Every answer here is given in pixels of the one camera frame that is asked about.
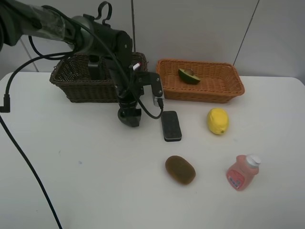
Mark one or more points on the dark green pump bottle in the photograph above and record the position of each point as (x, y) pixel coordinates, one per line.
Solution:
(95, 68)

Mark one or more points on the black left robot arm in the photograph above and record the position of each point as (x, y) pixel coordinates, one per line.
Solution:
(83, 33)

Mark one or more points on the white marker with pink caps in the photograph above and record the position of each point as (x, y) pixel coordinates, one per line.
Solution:
(137, 66)

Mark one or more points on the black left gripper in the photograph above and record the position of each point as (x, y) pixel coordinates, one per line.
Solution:
(127, 93)

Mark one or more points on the pink bottle with white cap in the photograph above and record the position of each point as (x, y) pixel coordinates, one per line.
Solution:
(242, 172)

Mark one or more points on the yellow lemon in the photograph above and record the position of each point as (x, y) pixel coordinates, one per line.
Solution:
(218, 121)

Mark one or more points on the halved avocado with pit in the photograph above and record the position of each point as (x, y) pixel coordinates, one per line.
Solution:
(188, 76)

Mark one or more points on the orange wicker basket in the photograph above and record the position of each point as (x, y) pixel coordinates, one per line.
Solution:
(213, 82)

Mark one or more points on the whole green avocado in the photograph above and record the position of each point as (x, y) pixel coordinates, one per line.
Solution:
(129, 120)

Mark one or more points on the brown kiwi fruit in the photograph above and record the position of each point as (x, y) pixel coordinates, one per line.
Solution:
(180, 170)

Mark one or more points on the black whiteboard eraser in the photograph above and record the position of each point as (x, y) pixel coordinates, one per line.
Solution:
(171, 126)

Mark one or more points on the dark brown wicker basket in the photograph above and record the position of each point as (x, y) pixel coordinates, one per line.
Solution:
(72, 75)

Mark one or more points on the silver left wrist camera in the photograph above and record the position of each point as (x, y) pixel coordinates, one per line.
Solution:
(154, 80)

